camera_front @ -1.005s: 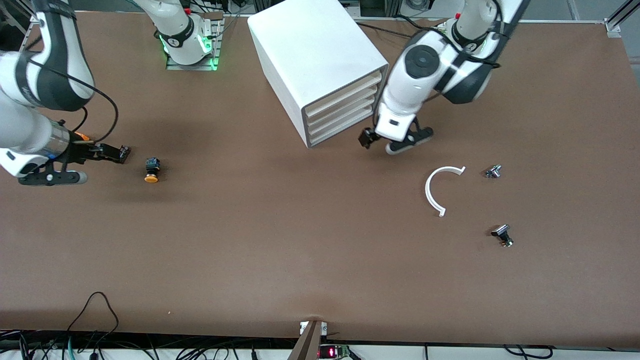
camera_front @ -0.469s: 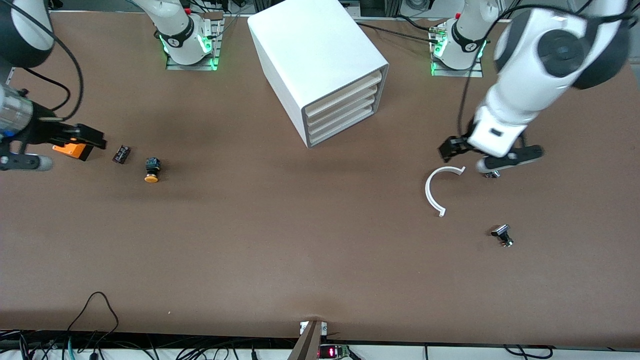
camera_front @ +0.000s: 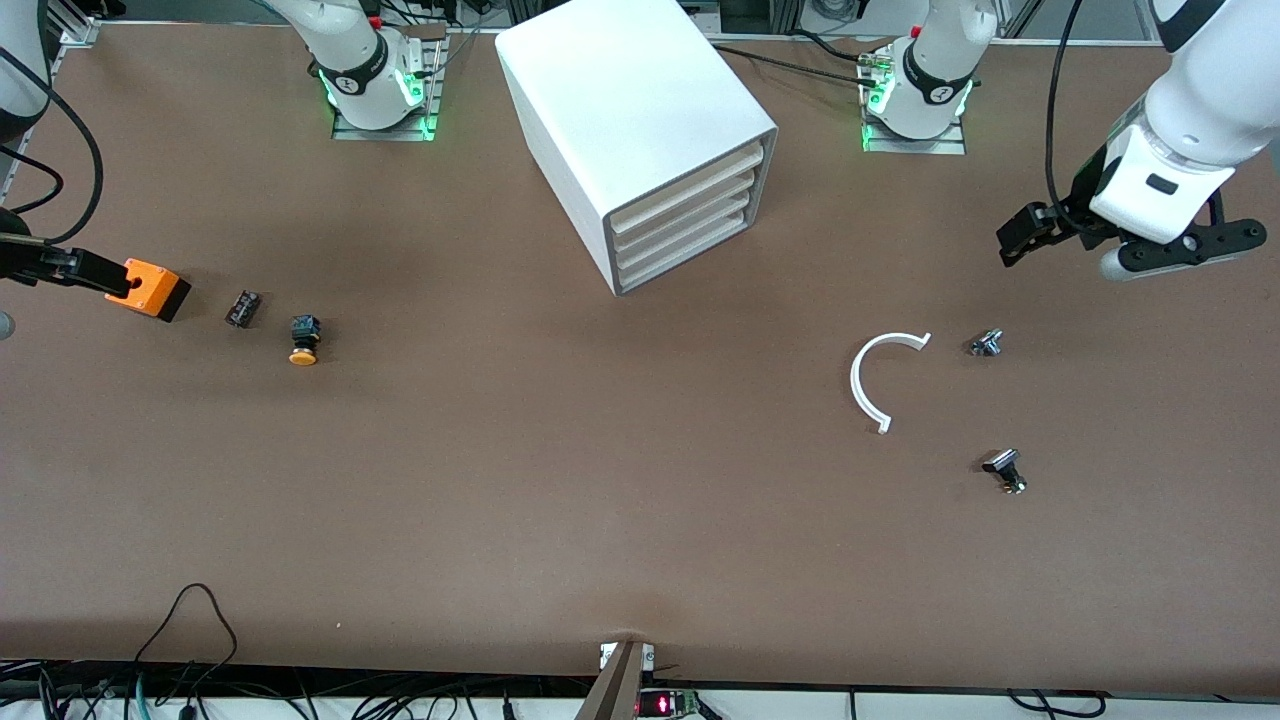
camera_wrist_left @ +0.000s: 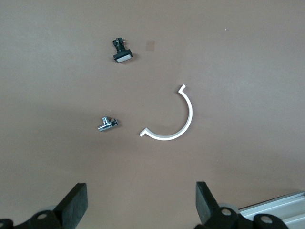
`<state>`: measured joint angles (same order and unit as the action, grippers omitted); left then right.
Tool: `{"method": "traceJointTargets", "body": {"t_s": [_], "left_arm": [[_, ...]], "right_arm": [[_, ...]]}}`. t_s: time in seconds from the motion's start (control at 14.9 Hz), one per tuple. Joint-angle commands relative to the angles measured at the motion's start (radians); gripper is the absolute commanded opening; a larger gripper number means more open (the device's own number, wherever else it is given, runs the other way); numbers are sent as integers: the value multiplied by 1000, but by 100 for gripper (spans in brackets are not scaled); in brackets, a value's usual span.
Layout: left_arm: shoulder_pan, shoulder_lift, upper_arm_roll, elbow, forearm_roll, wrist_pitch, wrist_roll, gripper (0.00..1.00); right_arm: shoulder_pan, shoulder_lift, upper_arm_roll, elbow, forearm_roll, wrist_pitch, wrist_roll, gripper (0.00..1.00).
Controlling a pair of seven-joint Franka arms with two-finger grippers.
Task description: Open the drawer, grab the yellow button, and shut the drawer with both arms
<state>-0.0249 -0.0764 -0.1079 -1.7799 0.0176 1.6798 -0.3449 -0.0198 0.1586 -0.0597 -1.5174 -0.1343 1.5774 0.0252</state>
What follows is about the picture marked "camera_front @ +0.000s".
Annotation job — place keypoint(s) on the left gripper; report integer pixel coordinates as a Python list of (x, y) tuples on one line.
[(1082, 190)]

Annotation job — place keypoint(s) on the orange push button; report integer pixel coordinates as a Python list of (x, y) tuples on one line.
[(303, 355)]

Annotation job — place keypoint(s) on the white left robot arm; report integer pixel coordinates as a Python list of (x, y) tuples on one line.
[(1210, 100)]

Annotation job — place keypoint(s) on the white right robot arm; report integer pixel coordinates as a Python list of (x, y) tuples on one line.
[(360, 60)]

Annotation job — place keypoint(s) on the orange button box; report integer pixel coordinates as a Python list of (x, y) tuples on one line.
[(160, 285)]

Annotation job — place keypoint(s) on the small silver metal component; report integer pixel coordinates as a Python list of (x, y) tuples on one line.
[(986, 344)]

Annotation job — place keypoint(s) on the white curved plastic strip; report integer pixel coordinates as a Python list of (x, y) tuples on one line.
[(855, 382)]

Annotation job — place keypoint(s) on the small black knob component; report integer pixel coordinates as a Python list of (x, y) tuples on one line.
[(1003, 463)]

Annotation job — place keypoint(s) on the small device red display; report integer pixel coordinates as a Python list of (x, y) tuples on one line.
[(665, 705)]

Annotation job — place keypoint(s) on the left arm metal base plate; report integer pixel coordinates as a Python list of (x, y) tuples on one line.
[(915, 146)]

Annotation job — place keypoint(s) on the small black switch block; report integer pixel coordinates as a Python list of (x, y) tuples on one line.
[(243, 308)]

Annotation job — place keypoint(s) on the aluminium frame corner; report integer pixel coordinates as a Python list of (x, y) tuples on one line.
[(75, 30)]

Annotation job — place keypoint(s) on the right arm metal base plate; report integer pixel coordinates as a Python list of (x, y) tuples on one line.
[(385, 133)]

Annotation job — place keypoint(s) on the brown camera support post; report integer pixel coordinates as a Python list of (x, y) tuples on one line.
[(615, 695)]

